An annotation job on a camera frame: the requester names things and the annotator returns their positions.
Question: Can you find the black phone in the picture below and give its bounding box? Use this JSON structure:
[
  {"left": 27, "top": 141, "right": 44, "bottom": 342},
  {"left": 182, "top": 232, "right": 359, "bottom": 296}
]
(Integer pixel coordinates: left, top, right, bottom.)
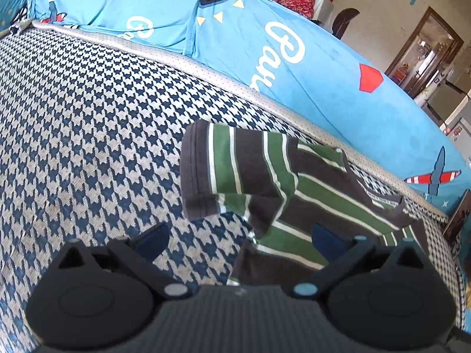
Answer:
[{"left": 443, "top": 199, "right": 470, "bottom": 244}]

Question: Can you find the wooden doorway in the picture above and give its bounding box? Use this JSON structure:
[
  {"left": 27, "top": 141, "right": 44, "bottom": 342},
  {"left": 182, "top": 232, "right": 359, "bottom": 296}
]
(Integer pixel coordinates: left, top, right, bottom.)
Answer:
[{"left": 384, "top": 5, "right": 465, "bottom": 99}]

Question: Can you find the houndstooth sofa mat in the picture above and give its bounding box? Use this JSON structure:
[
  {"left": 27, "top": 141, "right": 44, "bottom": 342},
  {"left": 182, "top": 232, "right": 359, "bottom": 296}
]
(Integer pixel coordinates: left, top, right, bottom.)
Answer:
[{"left": 0, "top": 20, "right": 464, "bottom": 353}]

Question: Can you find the dark wooden chair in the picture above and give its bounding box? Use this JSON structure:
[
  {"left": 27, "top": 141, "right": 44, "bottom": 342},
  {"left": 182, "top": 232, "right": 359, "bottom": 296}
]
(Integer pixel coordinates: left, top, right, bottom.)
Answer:
[{"left": 331, "top": 7, "right": 361, "bottom": 39}]

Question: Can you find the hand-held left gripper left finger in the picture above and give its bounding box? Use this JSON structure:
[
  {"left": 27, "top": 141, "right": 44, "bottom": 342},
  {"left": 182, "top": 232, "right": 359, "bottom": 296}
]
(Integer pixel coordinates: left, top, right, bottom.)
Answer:
[{"left": 55, "top": 222, "right": 192, "bottom": 300}]

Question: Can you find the blue printed sofa cover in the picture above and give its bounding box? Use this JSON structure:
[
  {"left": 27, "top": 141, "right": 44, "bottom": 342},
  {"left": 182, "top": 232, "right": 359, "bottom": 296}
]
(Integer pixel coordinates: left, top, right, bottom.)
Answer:
[{"left": 0, "top": 0, "right": 471, "bottom": 217}]

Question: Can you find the table with white cloth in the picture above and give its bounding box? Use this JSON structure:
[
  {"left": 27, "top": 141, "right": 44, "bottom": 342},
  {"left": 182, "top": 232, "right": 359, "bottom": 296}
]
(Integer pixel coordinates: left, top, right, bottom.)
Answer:
[{"left": 311, "top": 0, "right": 334, "bottom": 23}]

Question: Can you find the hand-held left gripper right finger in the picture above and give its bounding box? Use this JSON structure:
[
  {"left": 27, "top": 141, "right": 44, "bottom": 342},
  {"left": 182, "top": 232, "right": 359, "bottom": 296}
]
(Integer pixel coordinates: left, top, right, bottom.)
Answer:
[{"left": 285, "top": 222, "right": 431, "bottom": 299}]

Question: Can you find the grey refrigerator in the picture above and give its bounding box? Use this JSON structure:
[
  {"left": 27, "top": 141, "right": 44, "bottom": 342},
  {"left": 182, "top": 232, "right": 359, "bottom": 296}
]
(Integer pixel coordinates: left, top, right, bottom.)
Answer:
[{"left": 423, "top": 44, "right": 471, "bottom": 126}]

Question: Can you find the green grey striped t-shirt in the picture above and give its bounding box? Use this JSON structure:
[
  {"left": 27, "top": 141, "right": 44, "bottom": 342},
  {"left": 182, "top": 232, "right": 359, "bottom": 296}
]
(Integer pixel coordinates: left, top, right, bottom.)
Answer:
[{"left": 180, "top": 121, "right": 431, "bottom": 287}]

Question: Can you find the small white freezer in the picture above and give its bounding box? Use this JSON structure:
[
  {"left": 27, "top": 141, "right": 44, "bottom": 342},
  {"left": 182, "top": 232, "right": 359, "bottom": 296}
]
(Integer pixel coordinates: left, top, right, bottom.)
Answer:
[{"left": 440, "top": 117, "right": 471, "bottom": 145}]

